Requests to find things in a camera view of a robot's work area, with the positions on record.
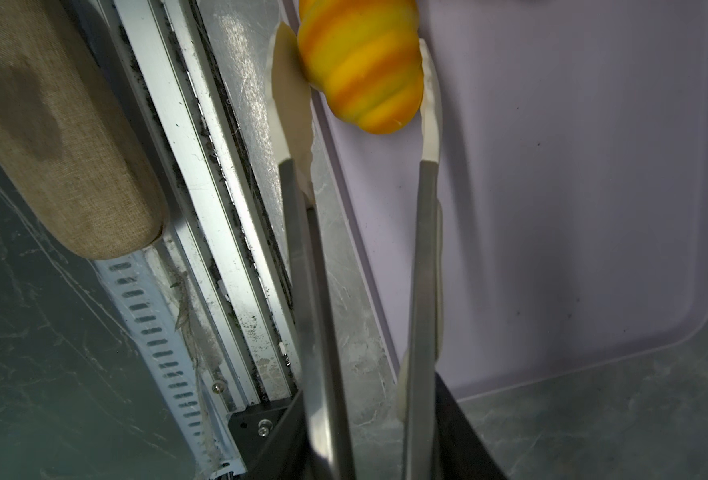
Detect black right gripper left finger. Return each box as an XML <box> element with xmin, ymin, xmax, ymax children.
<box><xmin>239</xmin><ymin>393</ymin><xmax>309</xmax><ymax>479</ymax></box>

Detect small ridged shell bread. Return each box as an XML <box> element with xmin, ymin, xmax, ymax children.
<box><xmin>298</xmin><ymin>0</ymin><xmax>424</xmax><ymax>135</ymax></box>

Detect brown stone-like sponge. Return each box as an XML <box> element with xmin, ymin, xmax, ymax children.
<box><xmin>0</xmin><ymin>1</ymin><xmax>169</xmax><ymax>260</ymax></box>

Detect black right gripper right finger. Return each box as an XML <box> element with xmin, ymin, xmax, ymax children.
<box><xmin>435</xmin><ymin>373</ymin><xmax>507</xmax><ymax>480</ymax></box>

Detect white handled tongs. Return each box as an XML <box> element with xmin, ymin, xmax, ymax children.
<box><xmin>266</xmin><ymin>22</ymin><xmax>443</xmax><ymax>479</ymax></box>

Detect lilac silicone mat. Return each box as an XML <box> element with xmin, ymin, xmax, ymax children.
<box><xmin>278</xmin><ymin>0</ymin><xmax>708</xmax><ymax>402</ymax></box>

